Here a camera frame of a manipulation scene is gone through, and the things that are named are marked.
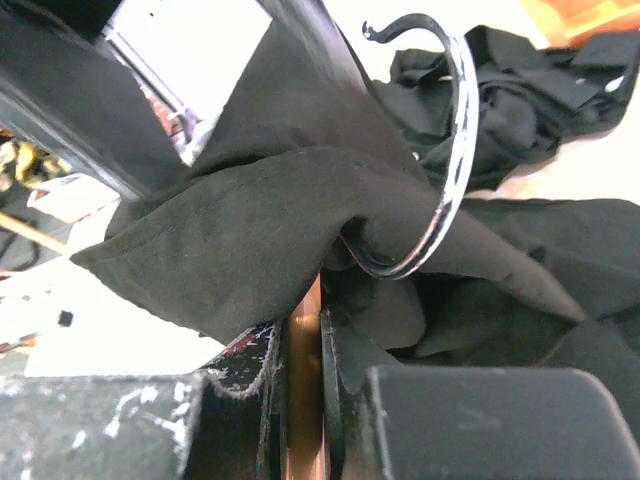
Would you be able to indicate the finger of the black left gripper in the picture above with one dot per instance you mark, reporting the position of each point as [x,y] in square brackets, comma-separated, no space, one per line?
[68,98]

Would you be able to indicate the wooden compartment tray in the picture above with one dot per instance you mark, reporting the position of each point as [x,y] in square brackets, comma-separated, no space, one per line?
[570,23]

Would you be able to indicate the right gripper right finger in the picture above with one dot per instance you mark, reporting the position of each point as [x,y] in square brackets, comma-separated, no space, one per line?
[388,420]

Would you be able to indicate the black t-shirt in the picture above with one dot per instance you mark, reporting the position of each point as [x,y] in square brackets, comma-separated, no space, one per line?
[303,164]

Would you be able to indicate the black button-up shirt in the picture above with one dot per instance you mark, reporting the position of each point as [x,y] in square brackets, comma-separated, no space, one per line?
[530,100]

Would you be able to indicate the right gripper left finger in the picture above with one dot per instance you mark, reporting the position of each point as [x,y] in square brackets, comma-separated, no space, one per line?
[225,420]

